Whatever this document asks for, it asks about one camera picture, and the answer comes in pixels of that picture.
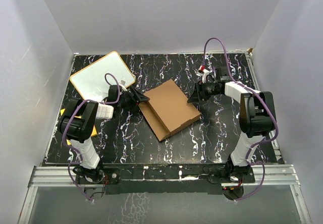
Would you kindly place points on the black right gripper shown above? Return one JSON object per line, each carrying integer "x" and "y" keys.
{"x": 202, "y": 92}

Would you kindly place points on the aluminium rail frame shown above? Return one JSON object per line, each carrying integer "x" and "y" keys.
{"x": 53, "y": 198}

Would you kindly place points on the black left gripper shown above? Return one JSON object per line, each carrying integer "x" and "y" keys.
{"x": 137, "y": 98}

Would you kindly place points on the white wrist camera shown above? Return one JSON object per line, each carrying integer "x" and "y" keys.
{"x": 203, "y": 72}
{"x": 122, "y": 85}

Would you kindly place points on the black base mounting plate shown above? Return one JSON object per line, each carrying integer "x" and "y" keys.
{"x": 215, "y": 179}

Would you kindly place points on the yellow notebook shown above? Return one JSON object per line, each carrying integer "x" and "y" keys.
{"x": 82, "y": 125}

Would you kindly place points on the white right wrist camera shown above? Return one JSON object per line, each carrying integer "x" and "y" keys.
{"x": 203, "y": 72}

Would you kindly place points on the whiteboard with orange frame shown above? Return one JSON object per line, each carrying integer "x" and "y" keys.
{"x": 94, "y": 80}

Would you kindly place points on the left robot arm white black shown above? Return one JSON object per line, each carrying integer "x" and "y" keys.
{"x": 90, "y": 164}

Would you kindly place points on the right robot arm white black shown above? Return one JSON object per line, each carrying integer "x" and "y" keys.
{"x": 257, "y": 113}

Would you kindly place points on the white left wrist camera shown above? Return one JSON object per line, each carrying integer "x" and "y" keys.
{"x": 122, "y": 85}

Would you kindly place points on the brown cardboard box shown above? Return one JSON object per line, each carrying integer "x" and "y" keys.
{"x": 167, "y": 111}

